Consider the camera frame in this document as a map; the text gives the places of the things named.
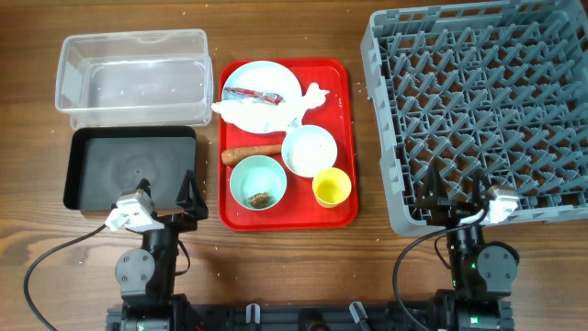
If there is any black plastic tray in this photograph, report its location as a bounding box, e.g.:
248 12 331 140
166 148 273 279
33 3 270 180
63 126 197 211

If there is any light blue bowl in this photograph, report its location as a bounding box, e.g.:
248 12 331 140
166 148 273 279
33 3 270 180
281 125 338 178

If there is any brown food scrap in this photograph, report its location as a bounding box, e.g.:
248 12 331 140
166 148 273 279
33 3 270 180
248 192 270 209

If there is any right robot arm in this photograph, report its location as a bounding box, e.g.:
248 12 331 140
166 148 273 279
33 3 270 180
417 165 520 331

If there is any red serving tray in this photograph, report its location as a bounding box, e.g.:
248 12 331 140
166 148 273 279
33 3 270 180
217 58 358 232

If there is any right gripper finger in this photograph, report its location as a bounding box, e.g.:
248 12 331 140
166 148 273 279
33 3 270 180
416 165 449 210
470 169 491 205

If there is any grey dishwasher rack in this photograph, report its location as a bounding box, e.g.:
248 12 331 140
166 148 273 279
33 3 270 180
360 1 587 236

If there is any white tissue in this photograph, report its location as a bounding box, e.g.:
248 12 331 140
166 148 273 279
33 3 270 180
211 83 329 134

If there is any left black cable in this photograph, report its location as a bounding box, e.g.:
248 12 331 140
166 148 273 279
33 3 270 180
22 223 109 331

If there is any clear plastic bin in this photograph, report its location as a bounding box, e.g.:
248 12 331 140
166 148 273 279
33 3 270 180
54 29 214 129

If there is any right black cable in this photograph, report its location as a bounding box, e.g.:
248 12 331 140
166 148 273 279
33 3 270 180
391 215 486 331

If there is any orange carrot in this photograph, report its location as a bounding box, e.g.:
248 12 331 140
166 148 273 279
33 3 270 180
220 144 282 166

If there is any black cable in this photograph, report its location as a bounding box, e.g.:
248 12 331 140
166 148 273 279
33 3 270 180
391 215 486 331
22 223 109 331

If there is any white plastic spoon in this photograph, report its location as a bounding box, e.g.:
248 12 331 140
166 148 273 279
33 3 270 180
288 118 302 130

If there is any red snack wrapper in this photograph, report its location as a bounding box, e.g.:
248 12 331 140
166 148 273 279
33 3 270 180
224 87 284 106

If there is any white rice pile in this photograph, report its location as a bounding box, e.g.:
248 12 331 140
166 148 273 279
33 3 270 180
288 134 333 177

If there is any yellow plastic cup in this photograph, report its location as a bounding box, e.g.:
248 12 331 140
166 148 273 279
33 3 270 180
312 167 353 209

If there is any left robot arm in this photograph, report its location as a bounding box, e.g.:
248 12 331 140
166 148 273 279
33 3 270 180
105 169 209 331

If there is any light blue plate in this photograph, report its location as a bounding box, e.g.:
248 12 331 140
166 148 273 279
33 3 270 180
220 60 303 135

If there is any mint green bowl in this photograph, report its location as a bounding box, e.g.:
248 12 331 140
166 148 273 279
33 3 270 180
229 155 288 211

